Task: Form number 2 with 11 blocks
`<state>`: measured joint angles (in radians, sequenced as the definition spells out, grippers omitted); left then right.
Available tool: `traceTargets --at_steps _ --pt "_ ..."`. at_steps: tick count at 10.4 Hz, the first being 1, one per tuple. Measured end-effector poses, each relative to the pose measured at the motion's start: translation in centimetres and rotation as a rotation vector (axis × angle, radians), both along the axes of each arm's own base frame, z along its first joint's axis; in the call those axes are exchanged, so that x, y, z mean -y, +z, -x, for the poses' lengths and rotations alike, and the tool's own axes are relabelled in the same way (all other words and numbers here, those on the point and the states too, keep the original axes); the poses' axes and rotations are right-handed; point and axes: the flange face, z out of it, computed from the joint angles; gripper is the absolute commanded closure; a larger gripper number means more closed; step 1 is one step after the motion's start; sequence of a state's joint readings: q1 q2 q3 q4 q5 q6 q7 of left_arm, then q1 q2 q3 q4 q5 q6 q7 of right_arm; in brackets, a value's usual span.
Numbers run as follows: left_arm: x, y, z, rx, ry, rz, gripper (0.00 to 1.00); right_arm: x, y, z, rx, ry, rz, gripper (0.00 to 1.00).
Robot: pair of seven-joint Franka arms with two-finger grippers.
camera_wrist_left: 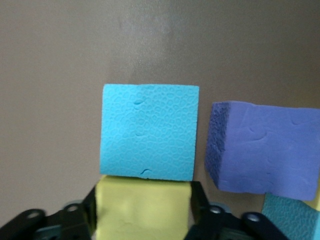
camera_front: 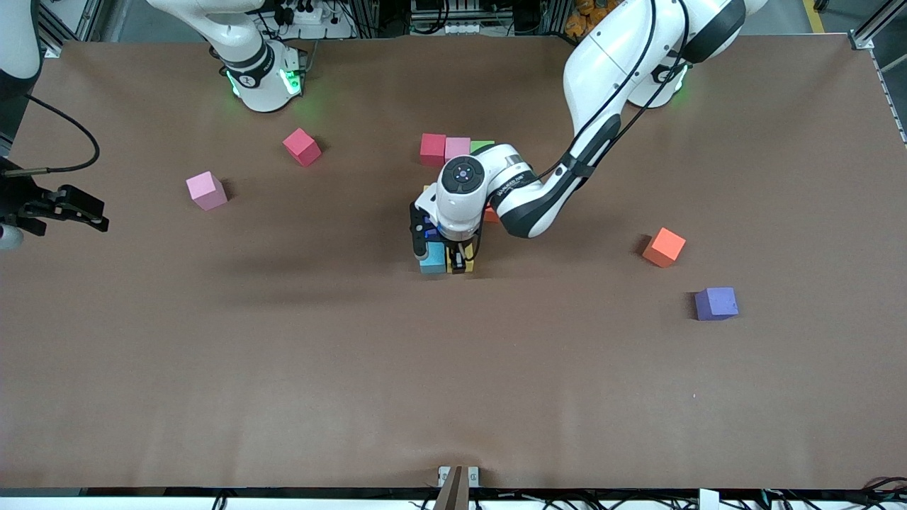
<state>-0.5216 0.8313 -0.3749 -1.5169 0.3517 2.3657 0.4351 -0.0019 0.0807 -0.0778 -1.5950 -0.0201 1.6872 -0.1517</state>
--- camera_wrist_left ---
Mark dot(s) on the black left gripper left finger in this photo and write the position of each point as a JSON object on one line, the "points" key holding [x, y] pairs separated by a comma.
{"points": [[72, 222]]}

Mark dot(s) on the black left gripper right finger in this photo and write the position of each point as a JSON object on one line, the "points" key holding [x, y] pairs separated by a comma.
{"points": [[215, 220]]}

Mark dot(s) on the cyan foam block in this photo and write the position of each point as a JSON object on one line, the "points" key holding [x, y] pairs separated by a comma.
{"points": [[150, 132], [290, 217]]}

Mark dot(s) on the purple foam block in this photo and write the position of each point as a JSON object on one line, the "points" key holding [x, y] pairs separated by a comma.
{"points": [[265, 150]]}

